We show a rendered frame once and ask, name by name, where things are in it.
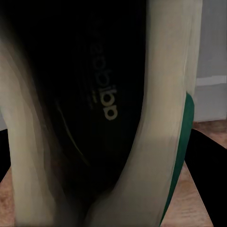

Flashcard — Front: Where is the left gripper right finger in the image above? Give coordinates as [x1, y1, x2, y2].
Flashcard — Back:
[184, 129, 227, 227]

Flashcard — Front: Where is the gym shoe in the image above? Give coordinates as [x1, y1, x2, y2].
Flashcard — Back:
[0, 0, 203, 227]

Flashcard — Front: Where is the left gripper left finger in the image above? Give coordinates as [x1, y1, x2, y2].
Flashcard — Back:
[0, 129, 11, 183]

